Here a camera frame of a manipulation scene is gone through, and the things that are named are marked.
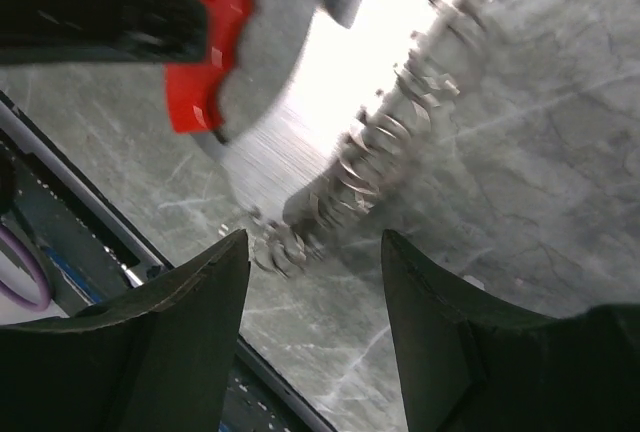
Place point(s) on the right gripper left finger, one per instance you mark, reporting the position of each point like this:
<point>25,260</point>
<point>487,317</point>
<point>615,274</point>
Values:
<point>156,358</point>

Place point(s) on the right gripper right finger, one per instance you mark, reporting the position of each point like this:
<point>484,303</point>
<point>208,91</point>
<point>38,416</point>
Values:
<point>469,361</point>

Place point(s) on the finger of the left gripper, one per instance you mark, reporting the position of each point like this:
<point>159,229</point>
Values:
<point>102,31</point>

